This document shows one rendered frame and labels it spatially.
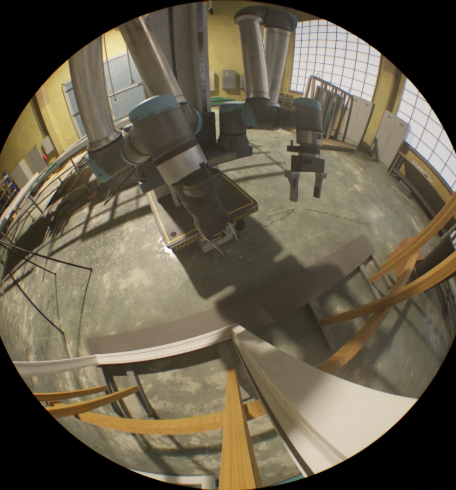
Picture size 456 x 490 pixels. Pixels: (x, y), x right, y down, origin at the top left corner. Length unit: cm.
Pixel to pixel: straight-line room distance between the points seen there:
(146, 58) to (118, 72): 827
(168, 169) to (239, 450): 49
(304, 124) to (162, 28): 85
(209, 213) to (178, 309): 91
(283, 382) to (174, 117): 37
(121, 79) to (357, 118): 942
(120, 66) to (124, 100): 183
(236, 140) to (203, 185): 68
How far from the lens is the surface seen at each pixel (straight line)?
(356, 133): 700
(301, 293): 117
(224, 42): 947
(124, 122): 199
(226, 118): 87
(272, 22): 90
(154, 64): 51
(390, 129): 654
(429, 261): 275
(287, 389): 17
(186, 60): 101
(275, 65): 87
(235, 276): 116
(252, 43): 73
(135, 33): 61
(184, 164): 27
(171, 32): 104
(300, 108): 56
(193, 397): 121
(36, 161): 1136
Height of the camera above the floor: 108
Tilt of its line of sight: 58 degrees down
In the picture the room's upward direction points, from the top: 1 degrees counter-clockwise
